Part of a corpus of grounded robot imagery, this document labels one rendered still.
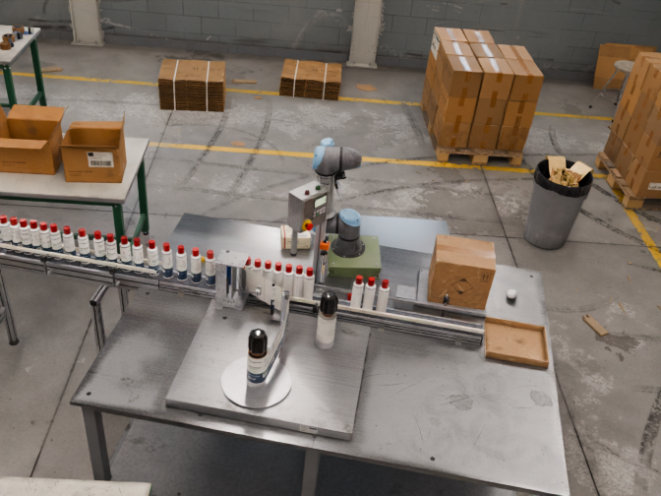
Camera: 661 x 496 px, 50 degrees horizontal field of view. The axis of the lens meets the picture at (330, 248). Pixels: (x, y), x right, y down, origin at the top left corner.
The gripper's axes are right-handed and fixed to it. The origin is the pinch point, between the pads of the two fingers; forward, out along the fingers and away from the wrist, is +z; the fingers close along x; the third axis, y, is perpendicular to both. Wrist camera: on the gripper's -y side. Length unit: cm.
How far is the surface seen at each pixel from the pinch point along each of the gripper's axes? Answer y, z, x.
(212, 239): -76, -7, -19
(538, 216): 149, 134, 61
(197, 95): -95, 83, 310
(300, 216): -23, -53, -77
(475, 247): 58, 3, -76
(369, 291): -2, -9, -94
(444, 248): 42, -3, -75
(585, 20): 347, 179, 385
